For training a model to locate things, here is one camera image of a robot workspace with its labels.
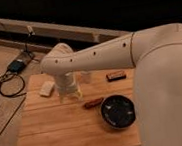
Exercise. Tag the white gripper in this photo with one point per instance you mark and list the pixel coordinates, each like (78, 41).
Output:
(67, 86)

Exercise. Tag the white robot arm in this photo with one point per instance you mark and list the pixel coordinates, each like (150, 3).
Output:
(156, 56)

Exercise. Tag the dark ceramic bowl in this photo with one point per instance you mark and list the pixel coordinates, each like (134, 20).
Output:
(118, 111)

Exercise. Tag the white sponge block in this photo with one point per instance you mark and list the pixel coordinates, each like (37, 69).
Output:
(46, 88)

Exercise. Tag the long wooden rail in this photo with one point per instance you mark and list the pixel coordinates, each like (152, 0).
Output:
(60, 31)

